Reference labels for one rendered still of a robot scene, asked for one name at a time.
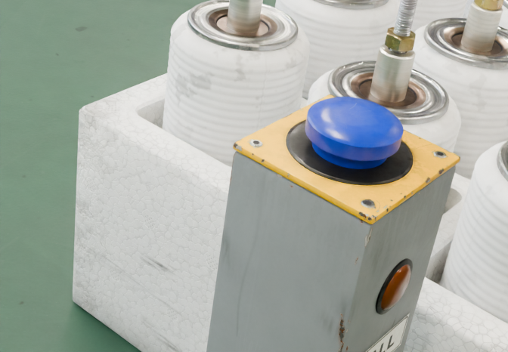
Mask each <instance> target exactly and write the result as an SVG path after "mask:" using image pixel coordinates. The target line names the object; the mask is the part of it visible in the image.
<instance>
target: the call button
mask: <svg viewBox="0 0 508 352"><path fill-rule="evenodd" d="M403 132H404V129H403V125H402V124H401V122H400V120H399V119H398V118H397V117H396V116H395V115H394V114H393V113H391V112H390V111H389V110H387V109H386V108H385V107H382V106H380V105H379V104H377V103H374V102H371V101H368V100H364V99H360V98H356V97H332V98H328V99H325V100H321V101H319V102H317V103H315V104H313V105H312V106H311V107H310V108H309V110H308V114H307V118H306V123H305V133H306V135H307V136H308V138H309V139H310V141H311V142H312V146H313V149H314V151H315V152H316V153H317V154H318V155H319V156H320V157H322V158H323V159H325V160H327V161H328V162H331V163H333V164H335V165H339V166H342V167H346V168H355V169H366V168H374V167H377V166H379V165H382V164H383V163H384V162H385V161H386V159H387V158H388V157H390V156H392V155H394V154H395V153H396V152H397V151H398V149H399V147H400V145H401V139H402V135H403Z"/></svg>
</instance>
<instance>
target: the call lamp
mask: <svg viewBox="0 0 508 352"><path fill-rule="evenodd" d="M410 277H411V271H410V265H408V264H406V265H404V266H403V267H401V268H400V269H399V270H398V271H397V272H396V274H395V275H394V276H393V277H392V279H391V280H390V282H389V284H388V285H387V287H386V290H385V292H384V294H383V298H382V302H381V308H382V310H388V309H390V308H392V307H394V306H395V305H396V304H397V303H398V302H399V300H400V299H401V297H402V296H403V294H404V293H405V291H406V289H407V287H408V284H409V282H410Z"/></svg>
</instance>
